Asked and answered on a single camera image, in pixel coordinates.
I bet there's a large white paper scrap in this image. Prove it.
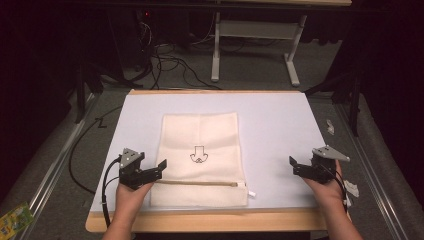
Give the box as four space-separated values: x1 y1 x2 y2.
343 179 361 198

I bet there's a bundle of black cables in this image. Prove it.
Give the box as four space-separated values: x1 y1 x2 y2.
133 13 223 91

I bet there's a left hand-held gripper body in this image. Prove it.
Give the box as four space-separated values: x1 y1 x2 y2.
118 147 147 191

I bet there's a green printed packet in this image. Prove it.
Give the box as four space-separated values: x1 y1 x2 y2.
0 201 36 240

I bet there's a metal floor rail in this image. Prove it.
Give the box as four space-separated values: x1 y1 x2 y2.
334 103 409 240
29 93 98 214

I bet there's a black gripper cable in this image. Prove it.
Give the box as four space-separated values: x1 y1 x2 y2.
101 156 122 228
324 162 350 214

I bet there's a white table mat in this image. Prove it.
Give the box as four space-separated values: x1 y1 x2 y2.
90 91 328 213

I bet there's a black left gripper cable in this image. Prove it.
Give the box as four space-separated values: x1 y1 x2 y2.
101 156 122 228

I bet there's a person's right hand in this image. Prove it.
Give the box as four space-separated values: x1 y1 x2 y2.
301 159 345 205

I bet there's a white desk frame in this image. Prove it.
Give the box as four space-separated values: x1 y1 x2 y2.
210 11 308 88

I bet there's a person's left hand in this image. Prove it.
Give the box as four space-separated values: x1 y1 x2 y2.
114 180 155 216

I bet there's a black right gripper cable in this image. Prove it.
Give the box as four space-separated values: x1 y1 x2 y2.
324 162 350 214

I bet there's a black floor cable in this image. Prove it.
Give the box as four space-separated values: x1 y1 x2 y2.
68 105 124 195

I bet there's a cream cloth zipper bag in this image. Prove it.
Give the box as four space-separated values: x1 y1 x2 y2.
149 111 257 208

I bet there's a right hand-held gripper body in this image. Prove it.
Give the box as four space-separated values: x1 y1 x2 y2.
310 144 351 185

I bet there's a black stand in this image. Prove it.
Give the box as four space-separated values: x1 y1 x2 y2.
302 68 365 138
73 61 105 125

